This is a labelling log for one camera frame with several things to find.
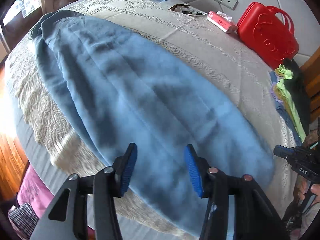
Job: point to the blue quilted under cloth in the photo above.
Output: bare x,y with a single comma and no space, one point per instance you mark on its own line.
54,177

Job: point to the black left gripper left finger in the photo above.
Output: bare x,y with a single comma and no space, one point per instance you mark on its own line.
66,215

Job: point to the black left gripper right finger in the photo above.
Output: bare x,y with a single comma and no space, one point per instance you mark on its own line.
237,207

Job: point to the red plastic bear case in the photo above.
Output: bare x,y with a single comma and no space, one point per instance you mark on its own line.
269,31

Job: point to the red white tissue pack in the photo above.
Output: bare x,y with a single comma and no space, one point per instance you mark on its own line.
224,22

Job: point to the light blue drawstring pants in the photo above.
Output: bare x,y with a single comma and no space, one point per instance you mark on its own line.
115,87

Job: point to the pink floral cloth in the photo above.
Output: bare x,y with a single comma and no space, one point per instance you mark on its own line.
34,192

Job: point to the white lace tablecloth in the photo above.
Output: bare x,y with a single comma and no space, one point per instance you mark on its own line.
221,58

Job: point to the stack of folded clothes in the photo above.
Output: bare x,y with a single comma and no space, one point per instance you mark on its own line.
290,98

